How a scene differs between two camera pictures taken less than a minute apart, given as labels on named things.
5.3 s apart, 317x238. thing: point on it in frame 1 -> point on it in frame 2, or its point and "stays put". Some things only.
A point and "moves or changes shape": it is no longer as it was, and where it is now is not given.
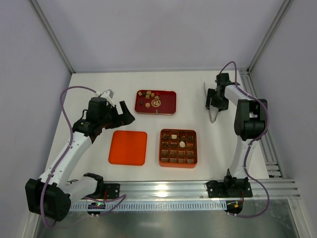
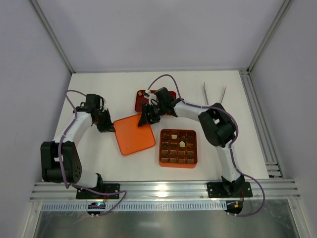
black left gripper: x=118 y=116 -> x=104 y=121
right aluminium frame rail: x=270 y=158 stays put
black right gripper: x=215 y=101 -> x=151 y=113
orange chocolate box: x=178 y=148 stays put
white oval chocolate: x=182 y=144 stays put
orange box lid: x=128 y=148 moves or changes shape
